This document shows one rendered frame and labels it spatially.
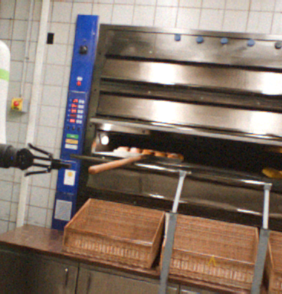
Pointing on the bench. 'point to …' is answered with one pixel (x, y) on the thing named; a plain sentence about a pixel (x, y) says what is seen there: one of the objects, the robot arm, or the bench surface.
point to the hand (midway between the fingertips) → (60, 164)
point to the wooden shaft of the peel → (114, 164)
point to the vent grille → (63, 210)
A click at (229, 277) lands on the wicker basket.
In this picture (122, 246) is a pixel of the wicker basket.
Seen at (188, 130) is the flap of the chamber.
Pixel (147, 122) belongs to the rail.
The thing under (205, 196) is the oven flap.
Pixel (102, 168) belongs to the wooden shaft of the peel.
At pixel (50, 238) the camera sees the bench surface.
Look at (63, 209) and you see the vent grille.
